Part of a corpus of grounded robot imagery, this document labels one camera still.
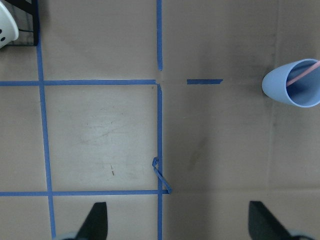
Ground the white mug smiley face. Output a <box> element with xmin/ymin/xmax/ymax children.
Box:
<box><xmin>0</xmin><ymin>2</ymin><xmax>19</xmax><ymax>48</ymax></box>

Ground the light blue plastic cup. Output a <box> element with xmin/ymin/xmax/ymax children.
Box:
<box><xmin>262</xmin><ymin>58</ymin><xmax>320</xmax><ymax>108</ymax></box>

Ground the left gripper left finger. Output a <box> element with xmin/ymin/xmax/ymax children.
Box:
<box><xmin>76</xmin><ymin>202</ymin><xmax>108</xmax><ymax>240</ymax></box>

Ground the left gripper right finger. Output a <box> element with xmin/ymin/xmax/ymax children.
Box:
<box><xmin>248</xmin><ymin>201</ymin><xmax>293</xmax><ymax>240</ymax></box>

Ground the black wire cup rack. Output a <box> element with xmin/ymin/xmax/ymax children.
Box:
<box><xmin>7</xmin><ymin>0</ymin><xmax>40</xmax><ymax>47</ymax></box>

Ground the pink chopstick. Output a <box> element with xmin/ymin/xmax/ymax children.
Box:
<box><xmin>286</xmin><ymin>61</ymin><xmax>320</xmax><ymax>87</ymax></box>

